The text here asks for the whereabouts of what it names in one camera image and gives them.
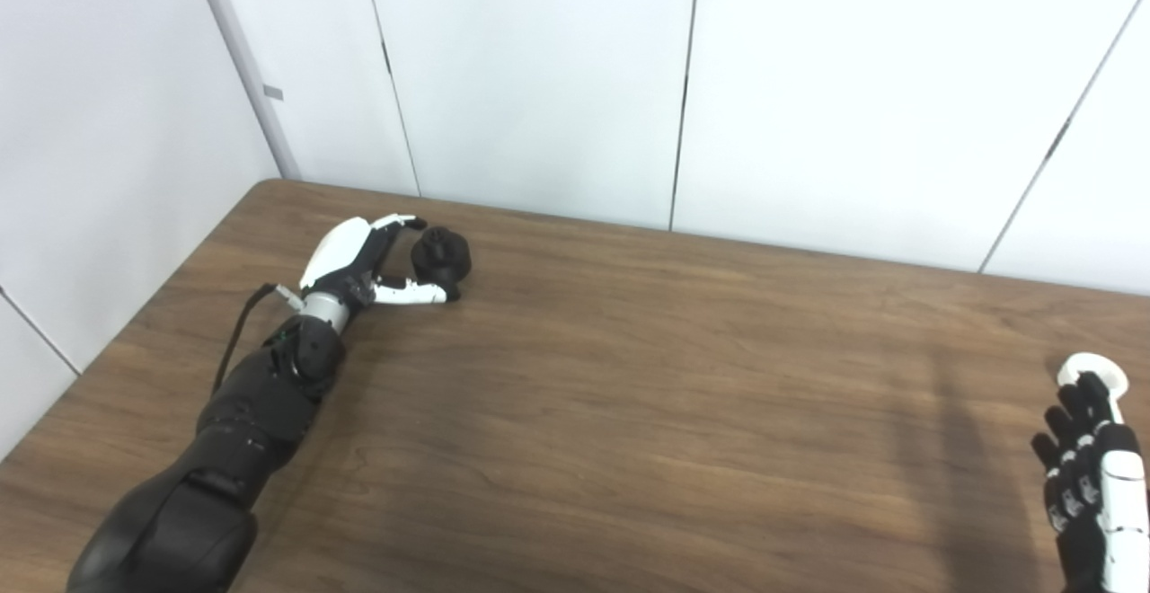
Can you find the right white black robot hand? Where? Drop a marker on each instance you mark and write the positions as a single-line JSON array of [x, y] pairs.
[[1101, 503]]

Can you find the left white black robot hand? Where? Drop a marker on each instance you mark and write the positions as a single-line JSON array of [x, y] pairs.
[[337, 252]]

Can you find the round black plastic part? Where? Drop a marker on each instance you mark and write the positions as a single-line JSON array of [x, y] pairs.
[[445, 256]]

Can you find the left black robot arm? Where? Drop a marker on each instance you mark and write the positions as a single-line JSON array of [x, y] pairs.
[[252, 404]]

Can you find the small grey post label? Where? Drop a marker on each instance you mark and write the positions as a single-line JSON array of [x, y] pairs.
[[273, 92]]

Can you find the grey wall corner post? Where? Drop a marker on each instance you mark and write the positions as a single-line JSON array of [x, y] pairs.
[[243, 63]]

